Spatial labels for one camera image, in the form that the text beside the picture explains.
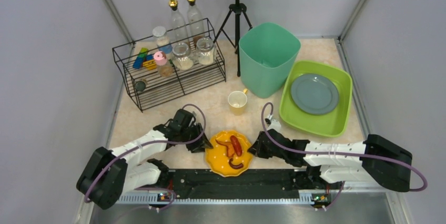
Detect yellow scalloped plate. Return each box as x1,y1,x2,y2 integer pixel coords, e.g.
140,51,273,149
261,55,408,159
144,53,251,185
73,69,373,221
205,130,253,177

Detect cream yellow mug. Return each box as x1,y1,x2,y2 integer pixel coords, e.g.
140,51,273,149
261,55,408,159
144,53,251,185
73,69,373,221
227,88,248,116

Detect black lid spice jar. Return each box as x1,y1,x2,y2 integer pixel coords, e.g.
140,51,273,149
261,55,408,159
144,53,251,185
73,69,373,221
135,80,147,92

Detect pink lid spice jar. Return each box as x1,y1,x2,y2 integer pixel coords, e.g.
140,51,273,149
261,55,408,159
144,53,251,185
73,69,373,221
153,51,174,77

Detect grey-blue plate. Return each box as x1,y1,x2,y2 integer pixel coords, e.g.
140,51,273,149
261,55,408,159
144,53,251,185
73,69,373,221
290,73,340,115

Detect large clear glass jar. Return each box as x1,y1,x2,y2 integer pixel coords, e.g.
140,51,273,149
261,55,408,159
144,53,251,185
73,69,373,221
172,42,194,70

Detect blue label jar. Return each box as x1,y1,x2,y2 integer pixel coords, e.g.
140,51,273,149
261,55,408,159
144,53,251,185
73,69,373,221
153,26,173,59

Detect oil bottle gold cap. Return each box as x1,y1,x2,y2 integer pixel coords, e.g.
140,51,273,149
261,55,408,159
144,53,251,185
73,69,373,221
169,0,190,46
187,0,205,44

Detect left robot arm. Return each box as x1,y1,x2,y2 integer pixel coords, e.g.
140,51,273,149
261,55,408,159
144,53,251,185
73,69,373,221
76,108,208,210

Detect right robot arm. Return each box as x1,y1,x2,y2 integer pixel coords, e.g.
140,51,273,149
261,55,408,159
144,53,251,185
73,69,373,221
248,129,412,192

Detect red sausage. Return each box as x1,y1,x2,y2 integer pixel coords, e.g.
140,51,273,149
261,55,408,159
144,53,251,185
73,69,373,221
230,135,243,157

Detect green plastic tub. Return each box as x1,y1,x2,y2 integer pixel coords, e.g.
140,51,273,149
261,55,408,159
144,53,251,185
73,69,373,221
279,60,352,138

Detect colourful toy blocks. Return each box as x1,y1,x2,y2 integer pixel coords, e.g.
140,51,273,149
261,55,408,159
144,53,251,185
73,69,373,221
133,47,157,70

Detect teal plastic bin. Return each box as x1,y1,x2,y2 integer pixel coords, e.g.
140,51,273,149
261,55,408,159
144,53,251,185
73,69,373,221
239,22,301,98

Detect black tripod stand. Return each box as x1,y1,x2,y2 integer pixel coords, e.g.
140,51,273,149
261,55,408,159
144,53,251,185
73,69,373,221
213,0,253,77

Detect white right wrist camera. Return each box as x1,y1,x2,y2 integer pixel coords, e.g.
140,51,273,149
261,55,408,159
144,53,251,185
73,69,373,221
265,114,281,132

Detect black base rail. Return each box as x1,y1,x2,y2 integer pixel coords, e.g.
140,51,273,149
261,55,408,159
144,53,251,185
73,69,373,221
87,166,401,211

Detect black wire rack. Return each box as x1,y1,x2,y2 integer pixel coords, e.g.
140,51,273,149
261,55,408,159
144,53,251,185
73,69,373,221
112,35,227,111

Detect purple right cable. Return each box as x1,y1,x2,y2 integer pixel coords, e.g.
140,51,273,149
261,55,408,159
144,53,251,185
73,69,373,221
260,102,429,211

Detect purple cable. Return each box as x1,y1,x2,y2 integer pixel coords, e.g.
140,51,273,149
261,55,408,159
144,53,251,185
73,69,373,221
83,103,207,212
260,102,429,211

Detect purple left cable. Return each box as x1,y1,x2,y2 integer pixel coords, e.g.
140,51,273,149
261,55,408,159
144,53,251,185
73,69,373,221
83,103,207,212

